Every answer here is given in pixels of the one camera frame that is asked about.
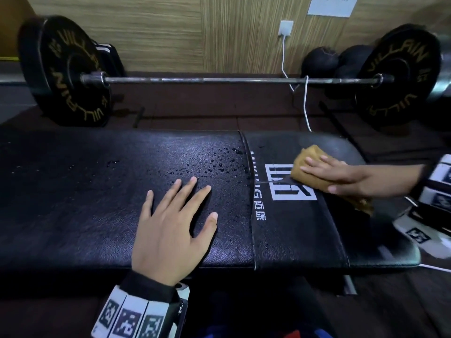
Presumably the person's right hand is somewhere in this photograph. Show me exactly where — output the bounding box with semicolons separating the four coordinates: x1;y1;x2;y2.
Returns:
299;155;426;198

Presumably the white notice sheet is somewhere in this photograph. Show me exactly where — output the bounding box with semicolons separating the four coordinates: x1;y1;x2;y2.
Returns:
307;0;360;19

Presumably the black medicine ball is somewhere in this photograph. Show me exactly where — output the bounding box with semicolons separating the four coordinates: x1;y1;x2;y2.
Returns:
301;46;341;80
334;44;374;80

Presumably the person's colourful garment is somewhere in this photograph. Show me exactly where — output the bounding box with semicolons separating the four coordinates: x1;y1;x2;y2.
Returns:
197;325;335;338

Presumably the small black white striped plate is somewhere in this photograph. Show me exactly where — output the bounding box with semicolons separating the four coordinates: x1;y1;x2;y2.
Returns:
90;40;126;80

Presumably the left marker wristband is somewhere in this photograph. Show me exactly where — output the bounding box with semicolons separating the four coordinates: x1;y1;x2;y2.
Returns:
91;283;191;338

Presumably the marker wristband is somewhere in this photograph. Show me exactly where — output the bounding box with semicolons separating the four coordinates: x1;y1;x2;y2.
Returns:
91;283;191;338
410;163;451;226

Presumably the person's left hand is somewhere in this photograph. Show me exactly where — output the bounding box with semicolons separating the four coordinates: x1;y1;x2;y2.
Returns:
131;176;219;287

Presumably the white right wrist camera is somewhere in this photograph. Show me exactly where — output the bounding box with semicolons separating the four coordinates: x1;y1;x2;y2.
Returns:
393;214;451;259

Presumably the brown cleaning cloth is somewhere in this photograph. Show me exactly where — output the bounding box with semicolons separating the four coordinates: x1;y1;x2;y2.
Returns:
289;144;375;217

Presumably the black gold lettered weight plate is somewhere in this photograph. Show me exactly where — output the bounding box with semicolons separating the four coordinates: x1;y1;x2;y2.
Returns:
354;23;443;132
17;15;112;128

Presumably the black white print bench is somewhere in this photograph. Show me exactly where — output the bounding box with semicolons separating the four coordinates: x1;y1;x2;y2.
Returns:
0;128;422;296

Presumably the right marker wristband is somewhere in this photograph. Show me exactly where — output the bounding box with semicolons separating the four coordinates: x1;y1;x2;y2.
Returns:
410;163;451;226

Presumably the person's left forearm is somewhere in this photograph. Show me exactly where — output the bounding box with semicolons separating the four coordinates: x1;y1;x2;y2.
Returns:
118;270;182;305

